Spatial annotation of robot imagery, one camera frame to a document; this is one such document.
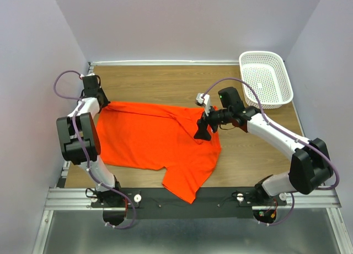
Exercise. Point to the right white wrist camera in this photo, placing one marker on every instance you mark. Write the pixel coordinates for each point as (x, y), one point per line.
(203, 100)

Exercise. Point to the aluminium frame rail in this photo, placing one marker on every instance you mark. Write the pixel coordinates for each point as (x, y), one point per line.
(75, 199)

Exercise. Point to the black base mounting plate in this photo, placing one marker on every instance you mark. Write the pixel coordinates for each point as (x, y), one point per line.
(159, 203)

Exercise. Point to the orange t shirt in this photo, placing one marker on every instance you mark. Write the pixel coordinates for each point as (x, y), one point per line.
(153, 137)

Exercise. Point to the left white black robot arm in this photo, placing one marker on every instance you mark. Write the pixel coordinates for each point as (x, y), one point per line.
(79, 141)

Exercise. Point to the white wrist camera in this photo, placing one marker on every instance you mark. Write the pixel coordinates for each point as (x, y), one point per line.
(84, 76)
(203, 100)

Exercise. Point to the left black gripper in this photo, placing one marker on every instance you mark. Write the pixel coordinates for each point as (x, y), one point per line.
(105, 100)

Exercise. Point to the white perforated plastic basket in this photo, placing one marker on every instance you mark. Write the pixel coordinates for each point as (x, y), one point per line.
(266, 78)

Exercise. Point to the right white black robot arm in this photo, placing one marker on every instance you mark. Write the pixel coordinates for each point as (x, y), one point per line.
(309, 159)

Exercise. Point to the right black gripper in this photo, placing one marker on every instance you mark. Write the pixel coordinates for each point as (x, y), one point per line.
(202, 124)

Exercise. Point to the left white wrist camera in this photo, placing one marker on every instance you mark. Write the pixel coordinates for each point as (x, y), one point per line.
(84, 76)

